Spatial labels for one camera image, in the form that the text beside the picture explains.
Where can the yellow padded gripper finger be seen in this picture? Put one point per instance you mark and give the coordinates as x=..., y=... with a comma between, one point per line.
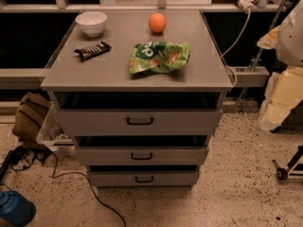
x=283, y=93

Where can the grey drawer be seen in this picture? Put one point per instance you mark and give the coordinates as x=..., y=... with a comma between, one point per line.
x=127, y=179
x=139, y=122
x=161, y=156

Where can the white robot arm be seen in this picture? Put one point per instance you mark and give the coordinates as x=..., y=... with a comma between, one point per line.
x=289, y=45

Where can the grey drawer cabinet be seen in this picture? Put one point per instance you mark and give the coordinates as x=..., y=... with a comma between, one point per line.
x=105, y=83

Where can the grey bottom drawer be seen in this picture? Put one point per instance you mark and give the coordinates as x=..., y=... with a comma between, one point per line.
x=127, y=179

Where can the grey top drawer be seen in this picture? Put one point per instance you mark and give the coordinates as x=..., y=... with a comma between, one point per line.
x=139, y=122

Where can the metal stand pole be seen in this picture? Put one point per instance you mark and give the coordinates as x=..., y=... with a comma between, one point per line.
x=268, y=41

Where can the white power strip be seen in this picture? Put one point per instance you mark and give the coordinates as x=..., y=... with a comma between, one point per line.
x=243, y=0

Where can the green chip bag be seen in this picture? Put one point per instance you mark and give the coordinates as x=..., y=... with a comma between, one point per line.
x=159, y=57

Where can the orange fruit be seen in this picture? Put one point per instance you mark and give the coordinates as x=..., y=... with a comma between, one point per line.
x=157, y=22

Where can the dark chocolate bar wrapper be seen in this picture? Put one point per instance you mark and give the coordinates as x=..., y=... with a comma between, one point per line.
x=92, y=51

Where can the white ceramic bowl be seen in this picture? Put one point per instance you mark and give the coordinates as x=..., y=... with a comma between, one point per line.
x=92, y=23

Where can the clear plastic bin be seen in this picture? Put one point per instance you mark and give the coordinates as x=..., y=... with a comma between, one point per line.
x=52, y=136

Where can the blue water jug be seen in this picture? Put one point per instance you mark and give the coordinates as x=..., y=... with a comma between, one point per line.
x=15, y=208

